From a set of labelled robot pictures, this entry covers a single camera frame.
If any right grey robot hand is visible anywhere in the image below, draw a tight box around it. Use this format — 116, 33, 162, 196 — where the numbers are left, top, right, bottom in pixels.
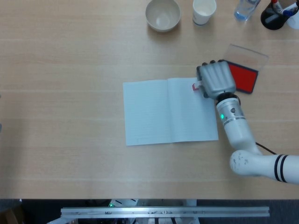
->
196, 60, 236, 99

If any red and white stamp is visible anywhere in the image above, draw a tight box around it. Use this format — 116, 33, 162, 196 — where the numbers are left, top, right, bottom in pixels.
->
191, 80, 203, 92

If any open lined notebook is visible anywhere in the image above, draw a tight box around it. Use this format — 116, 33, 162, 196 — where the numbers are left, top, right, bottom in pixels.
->
122, 77, 219, 147

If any red ink pad clear lid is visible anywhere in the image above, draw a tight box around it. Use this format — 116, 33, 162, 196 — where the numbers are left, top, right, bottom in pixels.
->
223, 43, 269, 95

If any white paper cup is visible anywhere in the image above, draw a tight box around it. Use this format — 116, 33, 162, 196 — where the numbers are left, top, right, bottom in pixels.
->
192, 0, 217, 26

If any clear plastic water bottle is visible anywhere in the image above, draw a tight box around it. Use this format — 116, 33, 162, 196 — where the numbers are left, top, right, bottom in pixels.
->
234, 0, 262, 22

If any black mesh pen holder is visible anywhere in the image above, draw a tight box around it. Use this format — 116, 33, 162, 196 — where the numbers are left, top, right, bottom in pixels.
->
260, 0, 295, 30

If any beige bowl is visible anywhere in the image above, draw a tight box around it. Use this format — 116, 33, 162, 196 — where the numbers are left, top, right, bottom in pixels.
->
145, 0, 182, 33

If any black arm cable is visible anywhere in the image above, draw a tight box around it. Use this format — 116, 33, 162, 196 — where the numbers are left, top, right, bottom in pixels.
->
255, 141, 278, 155

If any aluminium rail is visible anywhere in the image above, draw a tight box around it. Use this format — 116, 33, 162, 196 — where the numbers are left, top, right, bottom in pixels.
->
60, 206, 271, 219

